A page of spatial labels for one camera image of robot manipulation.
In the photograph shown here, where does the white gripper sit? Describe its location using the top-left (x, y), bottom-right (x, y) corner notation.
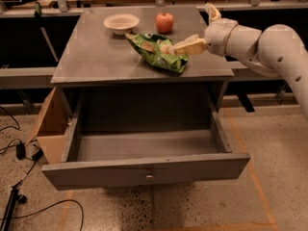
top-left (172, 3), bottom-right (239, 56)

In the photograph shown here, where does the green rice chip bag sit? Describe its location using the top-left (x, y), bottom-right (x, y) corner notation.
top-left (124, 33), bottom-right (189, 73)

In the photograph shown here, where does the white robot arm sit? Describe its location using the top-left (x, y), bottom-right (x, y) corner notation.
top-left (168, 4), bottom-right (308, 116)

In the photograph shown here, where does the round metal drawer knob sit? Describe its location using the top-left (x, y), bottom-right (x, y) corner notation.
top-left (145, 174), bottom-right (154, 181)

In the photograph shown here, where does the grey open top drawer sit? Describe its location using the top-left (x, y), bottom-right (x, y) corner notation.
top-left (42, 92), bottom-right (249, 190)

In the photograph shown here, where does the red apple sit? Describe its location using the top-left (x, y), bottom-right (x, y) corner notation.
top-left (155, 13), bottom-right (174, 34)

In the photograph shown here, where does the white paper bowl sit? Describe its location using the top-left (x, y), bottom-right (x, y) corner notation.
top-left (103, 13), bottom-right (140, 36)

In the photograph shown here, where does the grey wooden cabinet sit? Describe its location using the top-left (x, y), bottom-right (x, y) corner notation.
top-left (52, 7), bottom-right (233, 134)

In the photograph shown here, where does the brown cardboard box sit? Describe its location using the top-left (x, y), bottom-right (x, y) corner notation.
top-left (25, 88), bottom-right (72, 164)

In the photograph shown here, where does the black power adapter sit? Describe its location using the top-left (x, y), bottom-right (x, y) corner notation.
top-left (16, 142), bottom-right (26, 160)

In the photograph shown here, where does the black tripod leg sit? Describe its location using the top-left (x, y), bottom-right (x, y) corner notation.
top-left (0, 187), bottom-right (27, 231)

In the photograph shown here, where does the grey metal rail frame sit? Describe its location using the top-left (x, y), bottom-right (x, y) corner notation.
top-left (0, 67), bottom-right (55, 90)

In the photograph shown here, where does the black floor cable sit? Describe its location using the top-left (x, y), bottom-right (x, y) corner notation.
top-left (0, 199), bottom-right (85, 231)

